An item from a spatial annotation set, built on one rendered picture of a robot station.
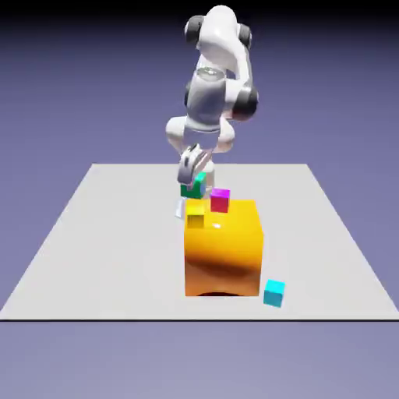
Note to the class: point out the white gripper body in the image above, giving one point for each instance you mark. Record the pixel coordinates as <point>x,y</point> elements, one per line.
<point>190,165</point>

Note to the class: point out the small green cube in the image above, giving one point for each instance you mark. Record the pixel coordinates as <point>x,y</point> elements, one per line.
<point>197,190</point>

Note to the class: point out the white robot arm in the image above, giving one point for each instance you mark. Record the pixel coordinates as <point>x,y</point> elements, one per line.
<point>218,46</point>

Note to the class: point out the small magenta cube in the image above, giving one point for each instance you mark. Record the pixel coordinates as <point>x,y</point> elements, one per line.
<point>219,202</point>

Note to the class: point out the small yellow cube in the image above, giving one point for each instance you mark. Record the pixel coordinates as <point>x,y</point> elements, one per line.
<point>195,215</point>

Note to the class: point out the small cyan cube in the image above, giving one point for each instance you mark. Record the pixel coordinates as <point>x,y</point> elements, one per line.
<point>273,294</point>

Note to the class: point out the large orange box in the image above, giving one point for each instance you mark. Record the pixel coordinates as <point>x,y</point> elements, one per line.
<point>224,249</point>

